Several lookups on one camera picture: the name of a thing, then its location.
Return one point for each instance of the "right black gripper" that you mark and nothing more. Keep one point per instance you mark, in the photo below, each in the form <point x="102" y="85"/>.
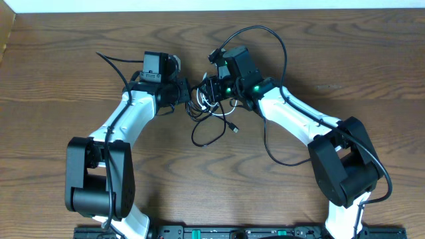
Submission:
<point x="213" y="85"/>

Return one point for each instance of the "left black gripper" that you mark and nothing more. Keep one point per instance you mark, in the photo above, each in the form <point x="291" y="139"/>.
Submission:
<point x="183" y="91"/>

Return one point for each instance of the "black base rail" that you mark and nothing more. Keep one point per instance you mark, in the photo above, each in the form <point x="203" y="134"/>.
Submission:
<point x="304" y="231"/>

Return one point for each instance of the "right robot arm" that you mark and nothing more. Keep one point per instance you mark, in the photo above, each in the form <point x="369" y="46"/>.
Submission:
<point x="344" y="161"/>

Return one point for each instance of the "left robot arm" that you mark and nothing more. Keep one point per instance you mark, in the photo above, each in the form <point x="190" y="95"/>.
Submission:
<point x="100" y="182"/>

